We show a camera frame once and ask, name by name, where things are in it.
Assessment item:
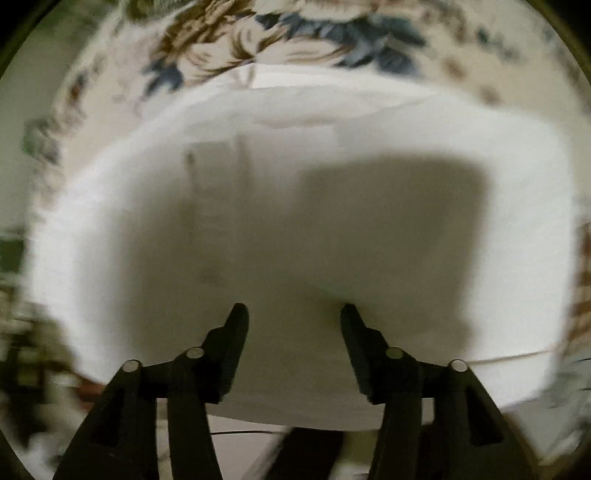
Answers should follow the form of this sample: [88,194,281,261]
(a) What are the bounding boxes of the white pants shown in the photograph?
[28,64,578,431]

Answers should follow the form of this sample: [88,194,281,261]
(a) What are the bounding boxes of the floral printed blanket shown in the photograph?
[18,0,591,467]

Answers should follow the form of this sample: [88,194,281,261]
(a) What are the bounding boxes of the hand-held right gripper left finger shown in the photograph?
[52,303,250,480]

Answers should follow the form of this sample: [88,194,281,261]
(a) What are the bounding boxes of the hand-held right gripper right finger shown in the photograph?
[340,303,540,480]

